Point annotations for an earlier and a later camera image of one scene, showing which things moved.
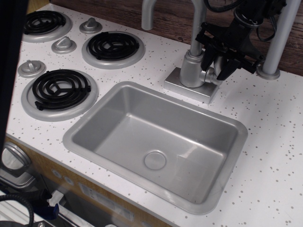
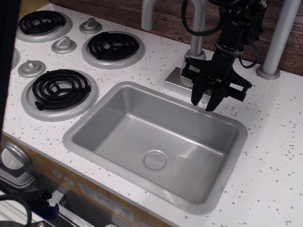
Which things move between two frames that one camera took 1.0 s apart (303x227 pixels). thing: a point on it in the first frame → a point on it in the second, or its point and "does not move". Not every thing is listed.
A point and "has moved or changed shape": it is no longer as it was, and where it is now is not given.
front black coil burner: [59, 95] does not move
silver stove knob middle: [64, 45] does not move
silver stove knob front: [31, 69] does not move
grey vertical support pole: [269, 71] does not move
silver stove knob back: [90, 27] does not move
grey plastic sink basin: [155, 143] does not move
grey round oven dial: [13, 157] does not move
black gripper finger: [230, 66] → [217, 95]
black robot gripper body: [234, 42] → [218, 73]
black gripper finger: [209, 54] → [198, 90]
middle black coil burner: [113, 49] does not move
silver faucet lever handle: [218, 64] has moved or changed shape
